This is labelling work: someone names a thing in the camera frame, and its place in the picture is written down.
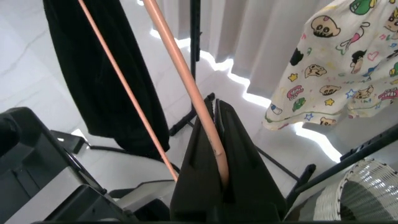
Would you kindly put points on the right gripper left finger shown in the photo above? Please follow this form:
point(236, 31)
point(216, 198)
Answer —
point(189, 193)

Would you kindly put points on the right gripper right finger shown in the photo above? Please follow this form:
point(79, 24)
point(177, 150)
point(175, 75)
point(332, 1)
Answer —
point(248, 186)

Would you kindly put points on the cream printed garment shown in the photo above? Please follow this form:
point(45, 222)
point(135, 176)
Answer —
point(335, 77)

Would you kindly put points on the pink clothes hanger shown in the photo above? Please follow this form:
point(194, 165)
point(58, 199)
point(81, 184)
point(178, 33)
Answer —
point(174, 53)

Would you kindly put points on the black garment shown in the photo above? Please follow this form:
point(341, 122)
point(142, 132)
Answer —
point(87, 77)

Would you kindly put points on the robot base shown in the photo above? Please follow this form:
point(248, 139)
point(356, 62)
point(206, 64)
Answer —
point(46, 199)

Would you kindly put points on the white laundry basket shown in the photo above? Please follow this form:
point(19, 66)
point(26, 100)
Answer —
point(329, 199)

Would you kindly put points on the black clothes rack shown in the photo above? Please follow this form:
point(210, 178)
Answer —
point(195, 31)

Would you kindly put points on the white curtain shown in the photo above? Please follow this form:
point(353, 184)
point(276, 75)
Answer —
point(248, 37)

